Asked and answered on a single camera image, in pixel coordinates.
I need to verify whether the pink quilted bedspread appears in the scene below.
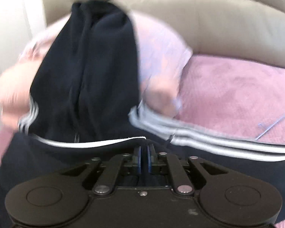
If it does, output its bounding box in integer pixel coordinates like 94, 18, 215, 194
0, 56, 285, 227

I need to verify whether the beige leather headboard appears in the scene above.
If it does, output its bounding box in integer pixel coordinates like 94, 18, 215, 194
43, 0, 285, 68

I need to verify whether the purple floral pillow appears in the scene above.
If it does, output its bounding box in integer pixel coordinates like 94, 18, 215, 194
18, 11, 192, 117

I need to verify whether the navy jacket with white stripes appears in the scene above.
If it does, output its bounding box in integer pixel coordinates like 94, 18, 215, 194
0, 0, 285, 227

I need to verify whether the pink folded duvet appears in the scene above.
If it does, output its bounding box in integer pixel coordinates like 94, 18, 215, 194
0, 61, 41, 131

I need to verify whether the blue wire clothes hanger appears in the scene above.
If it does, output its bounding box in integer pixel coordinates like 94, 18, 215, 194
255, 114, 285, 141

